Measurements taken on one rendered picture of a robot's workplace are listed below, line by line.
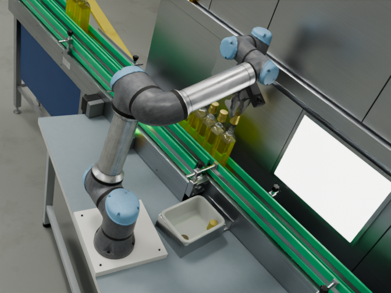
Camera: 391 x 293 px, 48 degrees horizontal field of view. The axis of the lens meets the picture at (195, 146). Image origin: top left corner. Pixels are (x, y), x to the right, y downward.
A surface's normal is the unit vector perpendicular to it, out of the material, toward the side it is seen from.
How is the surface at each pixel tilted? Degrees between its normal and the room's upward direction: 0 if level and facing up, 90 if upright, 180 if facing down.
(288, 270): 90
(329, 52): 90
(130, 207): 7
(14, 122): 0
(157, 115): 80
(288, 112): 90
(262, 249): 90
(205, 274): 0
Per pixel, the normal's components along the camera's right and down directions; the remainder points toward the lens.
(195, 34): -0.74, 0.26
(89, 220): 0.26, -0.74
